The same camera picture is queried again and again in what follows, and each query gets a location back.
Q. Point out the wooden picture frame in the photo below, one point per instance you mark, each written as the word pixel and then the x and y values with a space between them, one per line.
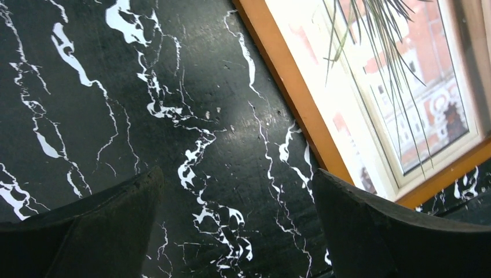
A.
pixel 281 64

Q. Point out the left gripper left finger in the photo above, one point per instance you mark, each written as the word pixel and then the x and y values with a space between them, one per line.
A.
pixel 103 235

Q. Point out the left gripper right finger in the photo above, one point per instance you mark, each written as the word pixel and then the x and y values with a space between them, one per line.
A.
pixel 369 236

